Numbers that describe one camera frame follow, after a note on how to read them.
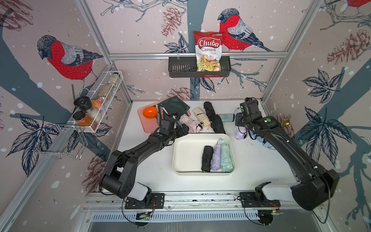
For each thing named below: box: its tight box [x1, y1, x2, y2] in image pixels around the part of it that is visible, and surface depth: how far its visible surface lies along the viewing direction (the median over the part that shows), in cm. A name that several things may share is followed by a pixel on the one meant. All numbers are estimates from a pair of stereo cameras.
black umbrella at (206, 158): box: [200, 145, 214, 173], surface depth 87 cm
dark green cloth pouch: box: [158, 95, 191, 127], surface depth 118 cm
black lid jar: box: [73, 95, 93, 111], surface depth 63 cm
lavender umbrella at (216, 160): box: [211, 137, 223, 171], surface depth 85 cm
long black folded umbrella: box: [203, 101, 227, 134], surface depth 106 cm
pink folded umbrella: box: [177, 113, 203, 134], surface depth 102 cm
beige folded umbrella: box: [193, 107, 212, 128], surface depth 108 cm
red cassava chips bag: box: [193, 30, 224, 72], surface depth 85 cm
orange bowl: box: [142, 106, 158, 120], surface depth 110 cm
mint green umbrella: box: [217, 137, 234, 174], surface depth 84 cm
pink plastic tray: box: [137, 101, 191, 133], surface depth 108 cm
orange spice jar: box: [72, 110, 99, 132], surface depth 62 cm
